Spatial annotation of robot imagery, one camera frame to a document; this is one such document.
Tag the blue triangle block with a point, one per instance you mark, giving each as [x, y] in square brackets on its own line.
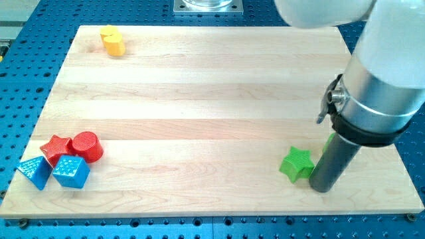
[37, 170]

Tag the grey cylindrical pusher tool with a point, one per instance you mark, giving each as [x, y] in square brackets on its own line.
[332, 163]

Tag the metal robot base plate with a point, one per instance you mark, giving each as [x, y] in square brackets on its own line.
[191, 7]

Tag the red star block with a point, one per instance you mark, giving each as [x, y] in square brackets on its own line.
[56, 148]

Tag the wooden board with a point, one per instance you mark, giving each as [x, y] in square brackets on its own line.
[195, 121]

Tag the yellow block front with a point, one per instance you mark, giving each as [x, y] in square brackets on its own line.
[114, 45]

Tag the green block behind tool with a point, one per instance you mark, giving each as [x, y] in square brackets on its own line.
[329, 139]

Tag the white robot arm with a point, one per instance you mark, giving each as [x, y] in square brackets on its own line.
[385, 77]

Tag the green star block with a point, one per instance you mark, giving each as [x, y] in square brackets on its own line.
[297, 164]

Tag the yellow block rear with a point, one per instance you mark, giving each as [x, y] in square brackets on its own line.
[107, 30]

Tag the red cylinder block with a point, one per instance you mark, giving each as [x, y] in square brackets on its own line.
[87, 145]

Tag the black clamp with lever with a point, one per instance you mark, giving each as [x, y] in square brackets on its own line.
[350, 132]

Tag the yellow block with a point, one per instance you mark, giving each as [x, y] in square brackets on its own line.
[114, 45]
[107, 30]

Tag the blue cube block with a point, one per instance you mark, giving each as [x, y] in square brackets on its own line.
[71, 171]

